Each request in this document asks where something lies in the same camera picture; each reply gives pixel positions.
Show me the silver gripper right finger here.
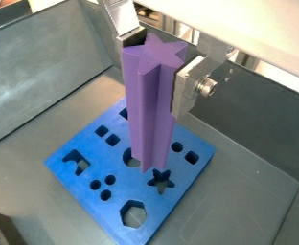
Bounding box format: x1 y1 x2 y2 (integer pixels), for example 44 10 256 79
171 33 229 119

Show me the purple star-shaped prism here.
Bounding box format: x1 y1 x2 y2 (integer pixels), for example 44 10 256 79
121 33 188 172

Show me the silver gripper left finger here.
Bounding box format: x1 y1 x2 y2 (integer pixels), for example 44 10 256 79
98 0 146 50

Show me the blue shape-sorting board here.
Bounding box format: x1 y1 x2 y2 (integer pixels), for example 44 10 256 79
45 100 215 245

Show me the grey metal tray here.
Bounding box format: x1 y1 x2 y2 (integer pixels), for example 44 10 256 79
0 0 299 245

